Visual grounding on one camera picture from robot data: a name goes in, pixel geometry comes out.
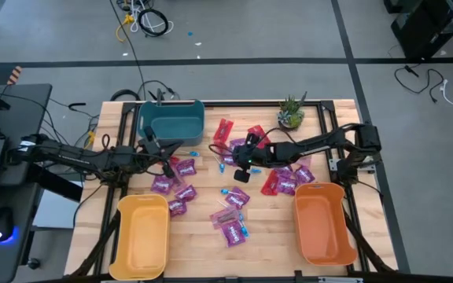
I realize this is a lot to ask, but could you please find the black cable bundle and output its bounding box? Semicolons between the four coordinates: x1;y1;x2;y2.
136;79;181;101

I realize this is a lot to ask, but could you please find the potted succulent plant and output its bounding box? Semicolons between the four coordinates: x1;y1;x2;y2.
276;90;309;131

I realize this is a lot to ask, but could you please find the black computer mouse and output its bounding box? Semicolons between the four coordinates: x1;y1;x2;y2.
0;207;15;241

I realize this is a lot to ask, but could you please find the orange plastic bin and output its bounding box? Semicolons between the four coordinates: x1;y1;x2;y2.
293;182;359;267

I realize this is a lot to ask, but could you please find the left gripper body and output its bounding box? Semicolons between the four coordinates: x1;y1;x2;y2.
138;126;176;178

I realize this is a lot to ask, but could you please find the coiled black cable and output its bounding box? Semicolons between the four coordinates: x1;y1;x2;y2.
137;8;171;39

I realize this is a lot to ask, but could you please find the black desk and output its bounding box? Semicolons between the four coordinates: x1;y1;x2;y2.
0;83;84;283

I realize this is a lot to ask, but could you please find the black power cable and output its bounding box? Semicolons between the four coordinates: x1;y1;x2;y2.
393;64;446;104

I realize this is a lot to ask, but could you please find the silver arm base bracket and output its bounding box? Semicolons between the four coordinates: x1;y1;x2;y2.
328;158;378;175

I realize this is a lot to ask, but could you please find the orange black striped marker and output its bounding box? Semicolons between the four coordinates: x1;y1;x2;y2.
6;65;24;86

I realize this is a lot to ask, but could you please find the black computer tower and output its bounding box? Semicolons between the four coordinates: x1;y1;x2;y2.
383;0;453;60

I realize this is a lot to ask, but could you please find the yellow cable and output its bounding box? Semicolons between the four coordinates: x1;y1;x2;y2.
115;13;135;43

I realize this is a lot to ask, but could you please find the teal plastic bin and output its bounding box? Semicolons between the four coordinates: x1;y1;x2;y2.
137;99;206;147

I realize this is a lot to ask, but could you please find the black cable loop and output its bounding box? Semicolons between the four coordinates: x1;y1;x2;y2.
110;89;142;102

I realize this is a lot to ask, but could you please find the yellow plastic bin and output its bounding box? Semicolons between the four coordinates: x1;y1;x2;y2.
108;193;171;281

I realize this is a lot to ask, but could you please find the long black cable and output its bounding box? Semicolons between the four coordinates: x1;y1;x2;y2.
108;0;149;101

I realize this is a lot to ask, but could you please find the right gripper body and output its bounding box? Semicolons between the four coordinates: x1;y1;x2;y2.
232;132;269;184

